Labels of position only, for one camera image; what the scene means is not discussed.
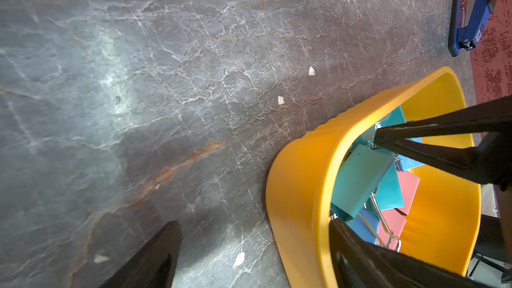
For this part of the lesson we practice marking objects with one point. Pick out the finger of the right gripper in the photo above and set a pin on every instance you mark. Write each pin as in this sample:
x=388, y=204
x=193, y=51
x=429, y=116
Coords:
x=491, y=117
x=466, y=163

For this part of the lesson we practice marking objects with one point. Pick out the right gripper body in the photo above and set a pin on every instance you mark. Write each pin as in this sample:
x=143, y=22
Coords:
x=494, y=159

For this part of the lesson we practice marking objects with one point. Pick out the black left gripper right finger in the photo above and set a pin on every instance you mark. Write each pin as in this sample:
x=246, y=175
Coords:
x=357, y=263

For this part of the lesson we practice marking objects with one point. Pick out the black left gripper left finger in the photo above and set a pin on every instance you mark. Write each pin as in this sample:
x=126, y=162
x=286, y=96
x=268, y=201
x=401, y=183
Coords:
x=154, y=265

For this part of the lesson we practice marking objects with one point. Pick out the blue binder clip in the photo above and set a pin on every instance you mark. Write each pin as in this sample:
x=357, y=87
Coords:
x=404, y=164
x=361, y=229

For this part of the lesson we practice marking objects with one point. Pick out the pink binder clip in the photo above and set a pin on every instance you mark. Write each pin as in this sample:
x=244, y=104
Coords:
x=396, y=223
x=409, y=184

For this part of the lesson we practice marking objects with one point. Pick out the yellow plastic storage box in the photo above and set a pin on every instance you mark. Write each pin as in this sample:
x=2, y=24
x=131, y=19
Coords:
x=443, y=223

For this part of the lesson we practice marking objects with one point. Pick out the teal binder clip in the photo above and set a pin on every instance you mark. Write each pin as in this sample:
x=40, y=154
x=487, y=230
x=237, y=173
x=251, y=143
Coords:
x=389, y=194
x=357, y=178
x=396, y=117

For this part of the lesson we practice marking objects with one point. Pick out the pink binder clip back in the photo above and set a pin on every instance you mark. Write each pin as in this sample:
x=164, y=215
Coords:
x=396, y=223

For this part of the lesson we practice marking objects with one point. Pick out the blue binder clip front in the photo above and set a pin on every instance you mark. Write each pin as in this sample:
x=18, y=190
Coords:
x=404, y=164

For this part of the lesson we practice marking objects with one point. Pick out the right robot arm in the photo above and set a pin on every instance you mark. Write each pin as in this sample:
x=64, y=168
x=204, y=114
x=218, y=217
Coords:
x=494, y=238

